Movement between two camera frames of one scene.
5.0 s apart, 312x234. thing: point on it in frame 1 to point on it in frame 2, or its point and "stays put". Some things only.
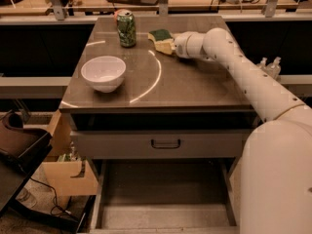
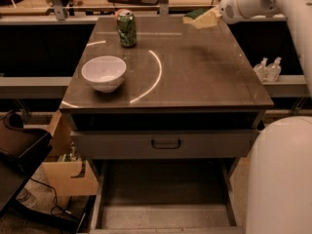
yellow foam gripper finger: [166, 46] to [205, 20]
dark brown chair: [21, 149] stays put
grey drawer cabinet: [168, 133] stays put
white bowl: [104, 73] stays put
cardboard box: [65, 173] stays put
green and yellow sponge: [163, 39] to [196, 13]
